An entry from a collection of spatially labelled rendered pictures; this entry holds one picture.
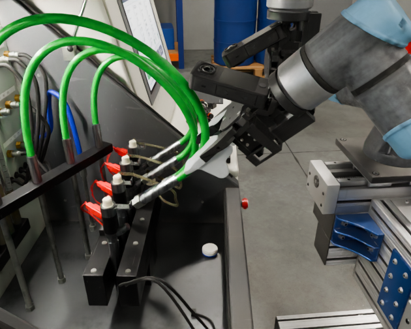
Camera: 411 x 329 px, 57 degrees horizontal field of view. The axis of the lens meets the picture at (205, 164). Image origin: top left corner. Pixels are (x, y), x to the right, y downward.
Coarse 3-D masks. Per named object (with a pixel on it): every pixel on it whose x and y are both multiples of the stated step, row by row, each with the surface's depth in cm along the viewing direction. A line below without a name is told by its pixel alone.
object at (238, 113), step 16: (272, 80) 51; (272, 96) 53; (240, 112) 54; (256, 112) 54; (272, 112) 53; (288, 112) 53; (304, 112) 52; (224, 128) 55; (240, 128) 54; (256, 128) 54; (272, 128) 55; (288, 128) 54; (304, 128) 54; (240, 144) 57; (256, 144) 57; (272, 144) 55; (256, 160) 57
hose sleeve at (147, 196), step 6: (174, 174) 65; (168, 180) 65; (174, 180) 65; (156, 186) 66; (162, 186) 65; (168, 186) 65; (174, 186) 65; (150, 192) 66; (156, 192) 66; (162, 192) 66; (144, 198) 67; (150, 198) 66
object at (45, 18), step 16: (32, 16) 53; (48, 16) 53; (64, 16) 53; (80, 16) 53; (0, 32) 54; (16, 32) 54; (112, 32) 53; (144, 48) 54; (160, 64) 55; (176, 80) 57; (192, 96) 58; (208, 128) 60; (176, 176) 65
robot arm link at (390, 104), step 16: (400, 64) 43; (384, 80) 43; (400, 80) 43; (368, 96) 45; (384, 96) 43; (400, 96) 43; (368, 112) 46; (384, 112) 44; (400, 112) 43; (384, 128) 45; (400, 128) 44; (400, 144) 45
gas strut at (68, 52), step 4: (84, 0) 81; (84, 4) 81; (84, 8) 82; (80, 12) 82; (76, 28) 84; (76, 32) 84; (72, 36) 84; (64, 48) 86; (68, 48) 85; (72, 48) 85; (76, 48) 87; (64, 52) 86; (68, 52) 86; (72, 52) 86; (64, 56) 86; (68, 56) 86; (72, 56) 86; (64, 60) 87; (68, 60) 87
